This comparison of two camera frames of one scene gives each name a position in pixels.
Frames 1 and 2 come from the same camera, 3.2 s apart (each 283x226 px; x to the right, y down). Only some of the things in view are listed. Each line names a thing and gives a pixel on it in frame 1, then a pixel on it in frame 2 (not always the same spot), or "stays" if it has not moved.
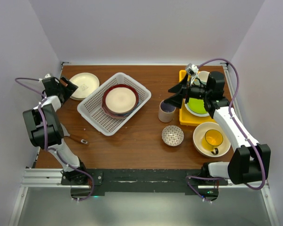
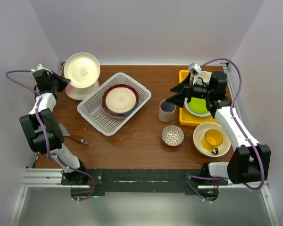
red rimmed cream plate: x=120 y=100 stays
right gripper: x=182 y=91 stays
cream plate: x=87 y=83 to x=82 y=69
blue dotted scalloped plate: x=131 y=111 stays
